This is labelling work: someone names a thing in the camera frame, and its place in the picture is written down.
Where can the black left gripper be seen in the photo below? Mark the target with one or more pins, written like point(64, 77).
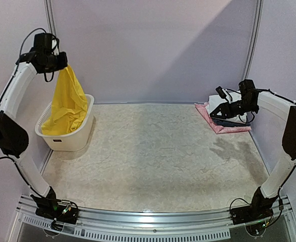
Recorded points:
point(63, 63)

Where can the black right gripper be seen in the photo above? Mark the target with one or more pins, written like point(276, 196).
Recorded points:
point(231, 109)

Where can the folded navy blue garment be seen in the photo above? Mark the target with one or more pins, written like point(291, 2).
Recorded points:
point(226, 123)

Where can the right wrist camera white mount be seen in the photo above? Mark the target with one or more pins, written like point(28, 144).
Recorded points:
point(223, 94)

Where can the right aluminium frame post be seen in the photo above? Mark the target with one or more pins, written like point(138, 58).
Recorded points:
point(253, 38)

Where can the front aluminium rail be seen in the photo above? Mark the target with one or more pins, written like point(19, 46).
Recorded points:
point(104, 225)

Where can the white plastic laundry basket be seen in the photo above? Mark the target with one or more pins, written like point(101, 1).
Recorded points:
point(68, 140)

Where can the aluminium frame post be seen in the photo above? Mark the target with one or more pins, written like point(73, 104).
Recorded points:
point(51, 32)
point(253, 38)

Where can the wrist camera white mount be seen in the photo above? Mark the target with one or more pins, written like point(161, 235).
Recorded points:
point(223, 94)
point(55, 46)

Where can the left aluminium frame post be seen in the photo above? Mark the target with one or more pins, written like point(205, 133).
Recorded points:
point(51, 32)

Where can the yellow garment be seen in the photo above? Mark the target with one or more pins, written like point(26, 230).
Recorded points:
point(69, 103)

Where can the white t-shirt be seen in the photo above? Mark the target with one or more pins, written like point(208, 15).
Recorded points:
point(215, 100)

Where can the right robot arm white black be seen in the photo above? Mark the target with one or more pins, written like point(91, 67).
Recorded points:
point(251, 100)

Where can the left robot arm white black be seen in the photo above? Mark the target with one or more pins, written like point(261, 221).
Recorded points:
point(44, 57)

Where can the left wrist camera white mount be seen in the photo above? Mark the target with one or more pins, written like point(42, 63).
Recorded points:
point(55, 46)

